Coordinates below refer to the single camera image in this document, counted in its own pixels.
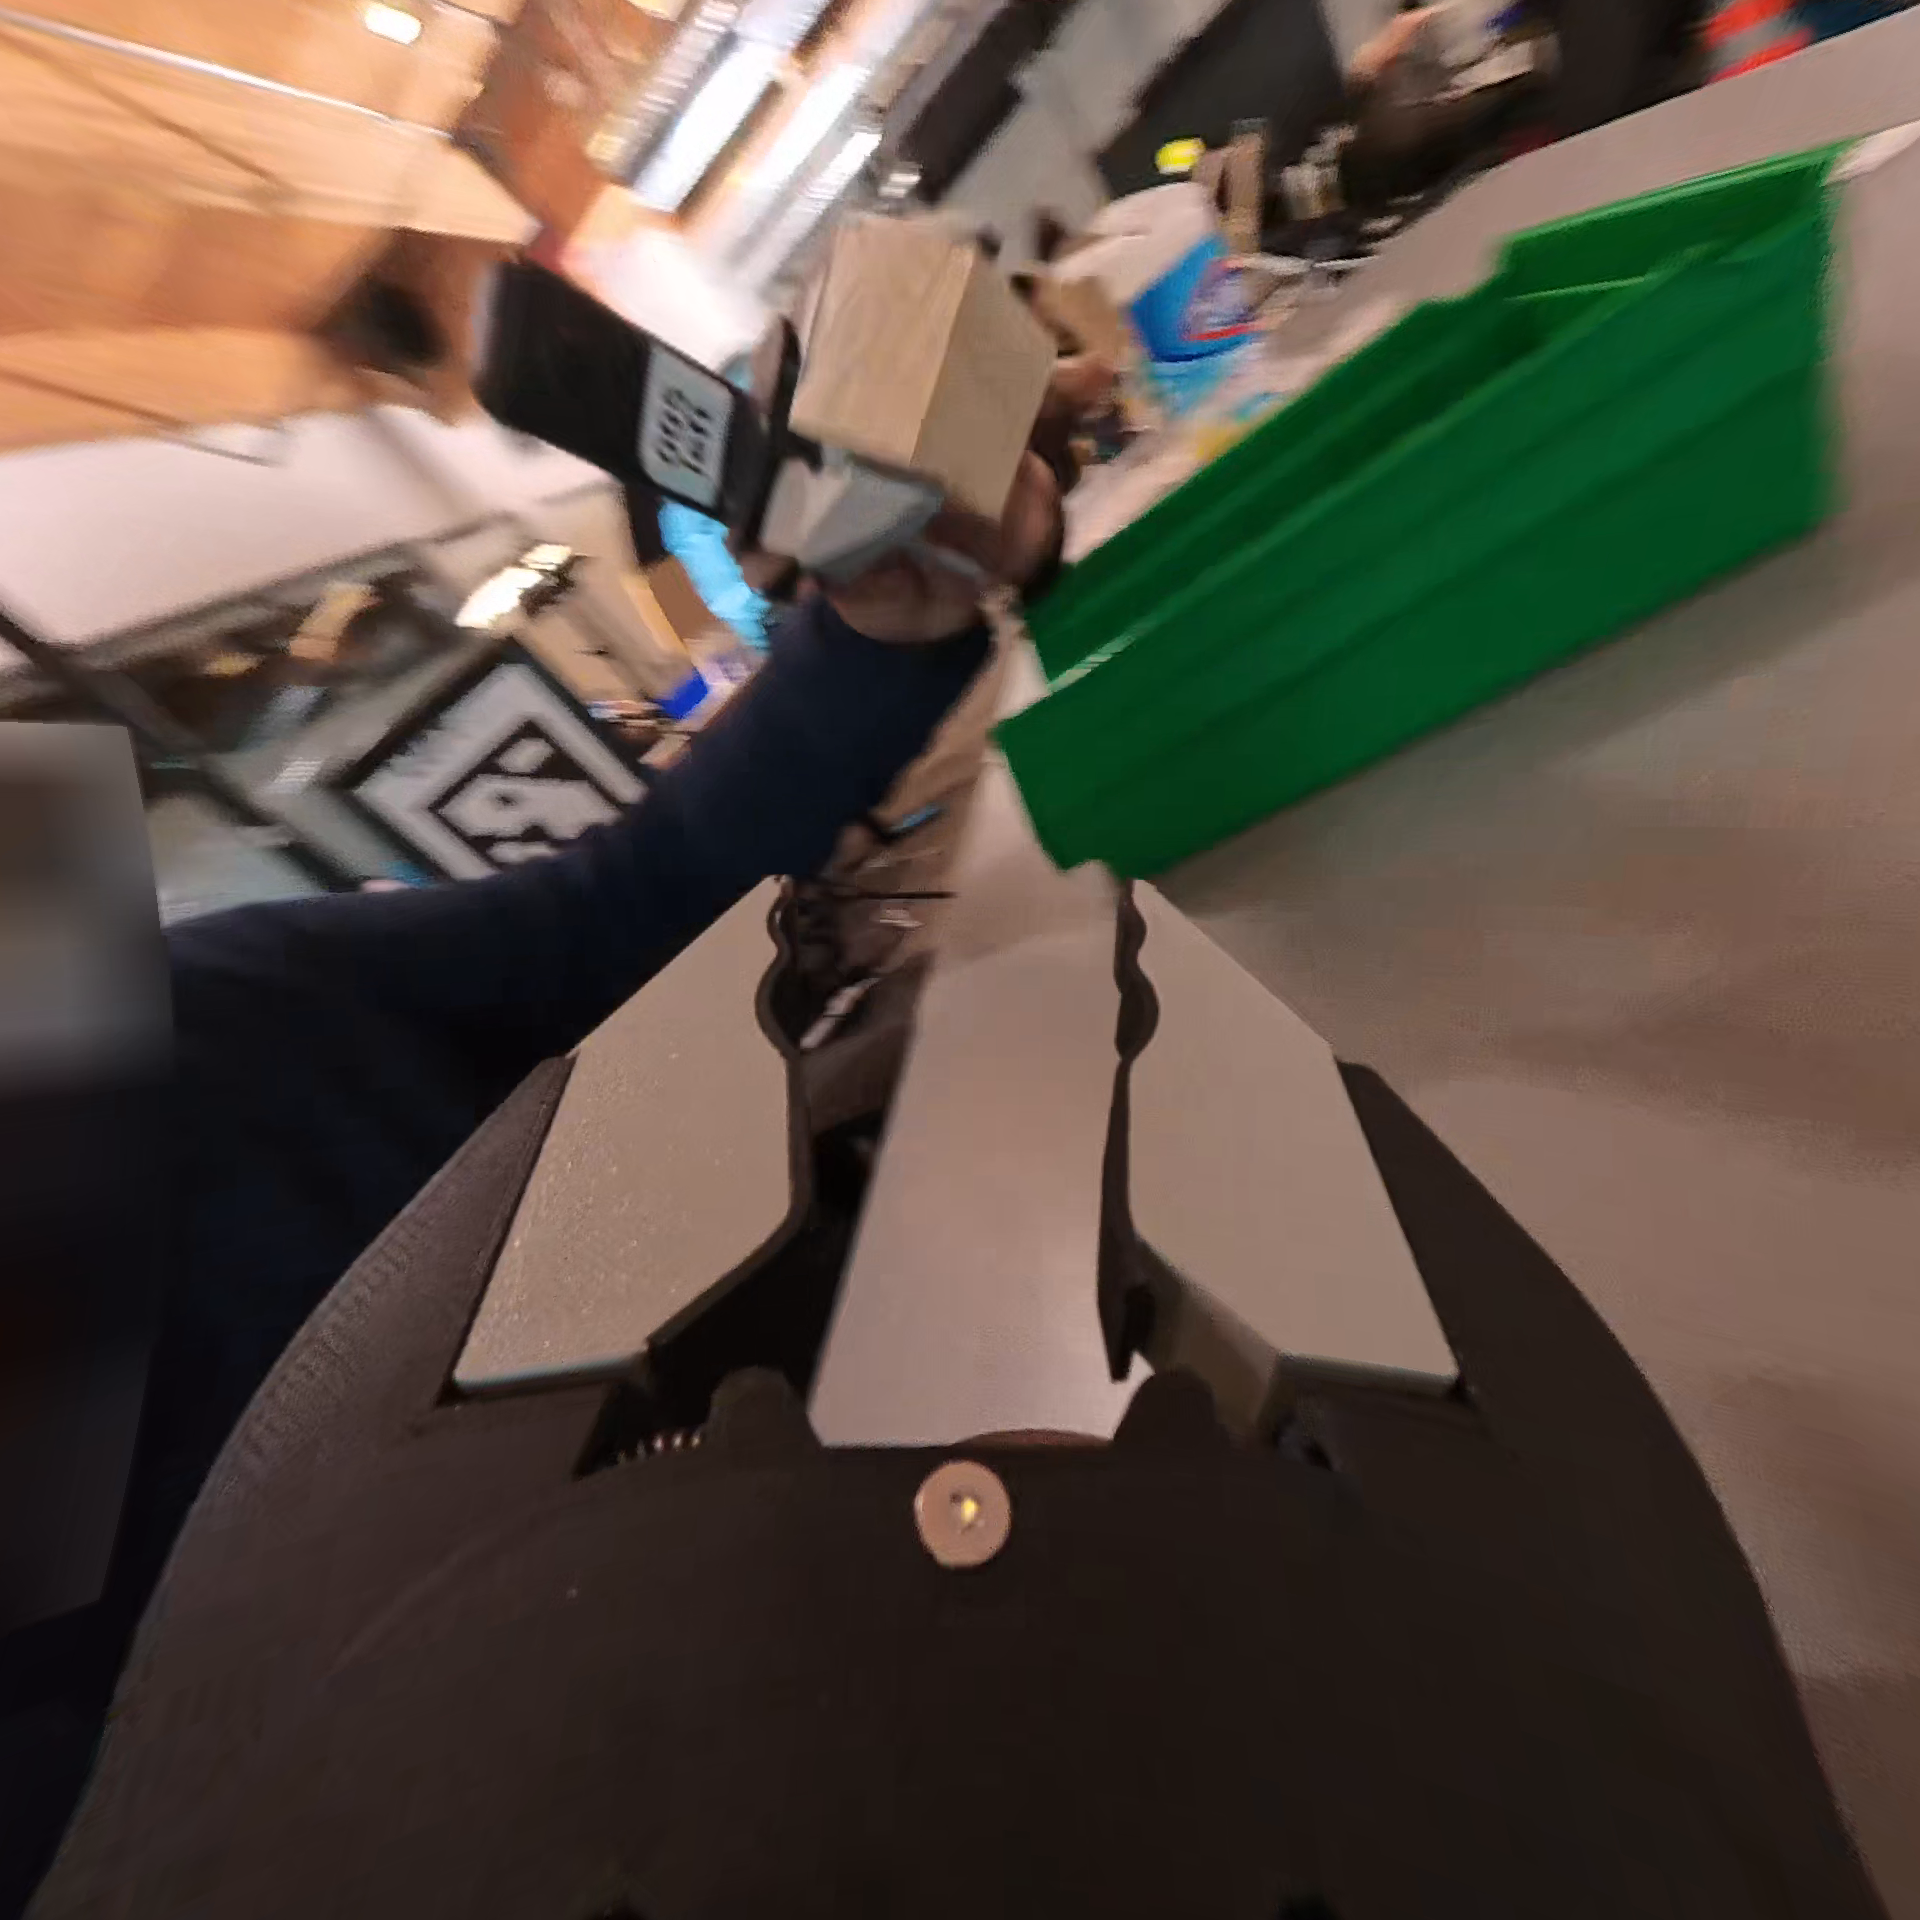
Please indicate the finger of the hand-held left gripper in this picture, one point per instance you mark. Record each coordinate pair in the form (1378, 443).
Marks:
(848, 517)

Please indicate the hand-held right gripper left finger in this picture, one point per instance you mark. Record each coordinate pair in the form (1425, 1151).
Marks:
(644, 1201)

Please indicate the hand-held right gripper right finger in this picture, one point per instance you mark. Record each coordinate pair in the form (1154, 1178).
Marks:
(1260, 1201)

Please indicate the blue-striped wooden cube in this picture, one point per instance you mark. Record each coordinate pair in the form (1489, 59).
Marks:
(914, 346)

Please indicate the green plastic bin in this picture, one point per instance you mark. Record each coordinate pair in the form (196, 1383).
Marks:
(1425, 524)

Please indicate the person's left forearm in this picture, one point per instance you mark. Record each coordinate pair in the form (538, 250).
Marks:
(675, 840)

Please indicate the person's left hand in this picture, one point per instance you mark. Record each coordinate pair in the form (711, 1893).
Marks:
(989, 540)

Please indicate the disinfecting wipes canister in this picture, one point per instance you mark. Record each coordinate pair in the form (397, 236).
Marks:
(1185, 315)

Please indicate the black-white patterned sign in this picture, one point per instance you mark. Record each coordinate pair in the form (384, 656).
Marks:
(493, 779)

